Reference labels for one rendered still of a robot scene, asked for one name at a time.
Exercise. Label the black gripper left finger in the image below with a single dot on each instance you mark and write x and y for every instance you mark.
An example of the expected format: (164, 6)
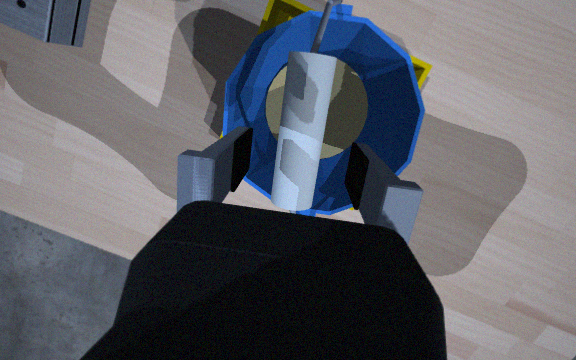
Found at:
(209, 175)

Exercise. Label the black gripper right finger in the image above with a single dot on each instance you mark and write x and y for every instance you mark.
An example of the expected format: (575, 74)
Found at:
(381, 197)

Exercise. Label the yellow rectangular tray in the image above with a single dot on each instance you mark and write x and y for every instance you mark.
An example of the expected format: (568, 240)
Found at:
(279, 11)

